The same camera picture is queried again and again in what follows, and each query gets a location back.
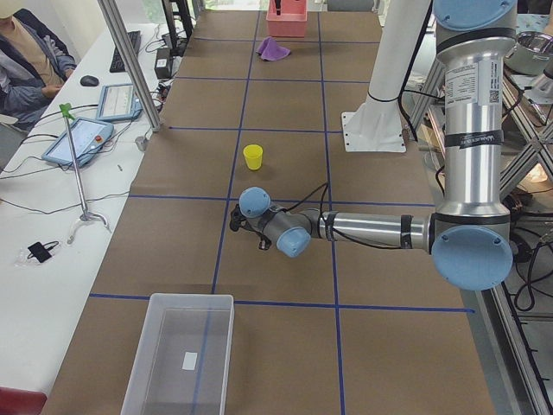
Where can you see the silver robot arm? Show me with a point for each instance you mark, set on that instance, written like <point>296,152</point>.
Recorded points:
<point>468,234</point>

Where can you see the pink plastic bin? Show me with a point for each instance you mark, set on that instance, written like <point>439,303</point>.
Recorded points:
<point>287,18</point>

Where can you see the yellow plastic cup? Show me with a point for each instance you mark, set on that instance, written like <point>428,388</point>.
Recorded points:
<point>253,154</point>

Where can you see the seated person in jacket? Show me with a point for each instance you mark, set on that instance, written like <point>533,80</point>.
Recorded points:
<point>35,65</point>

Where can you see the blue teach pendant tablet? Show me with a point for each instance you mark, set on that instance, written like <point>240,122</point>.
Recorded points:
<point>89,136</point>

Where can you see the small black card holder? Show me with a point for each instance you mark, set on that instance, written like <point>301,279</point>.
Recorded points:
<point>42,252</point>

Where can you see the green grabber reach tool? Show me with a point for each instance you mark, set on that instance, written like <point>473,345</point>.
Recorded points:
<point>87,216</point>

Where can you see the black power adapter box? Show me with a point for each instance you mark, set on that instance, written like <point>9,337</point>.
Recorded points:
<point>163,64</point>

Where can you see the black computer mouse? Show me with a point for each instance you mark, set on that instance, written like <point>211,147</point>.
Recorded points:
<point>89,80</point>

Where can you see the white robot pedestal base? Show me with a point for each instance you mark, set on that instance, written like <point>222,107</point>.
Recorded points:
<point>376,125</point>

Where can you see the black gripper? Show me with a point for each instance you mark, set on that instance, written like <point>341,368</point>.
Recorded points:
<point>251,224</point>

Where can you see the purple microfiber cloth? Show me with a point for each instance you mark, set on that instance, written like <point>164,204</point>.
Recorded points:
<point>270,50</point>

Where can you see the steel cooking pot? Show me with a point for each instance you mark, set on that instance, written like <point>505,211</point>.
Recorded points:
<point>531,53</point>

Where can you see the clear plastic storage box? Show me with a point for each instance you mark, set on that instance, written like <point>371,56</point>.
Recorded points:
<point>183,355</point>

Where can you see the aluminium frame post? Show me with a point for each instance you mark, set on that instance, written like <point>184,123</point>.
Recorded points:
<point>121,40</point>

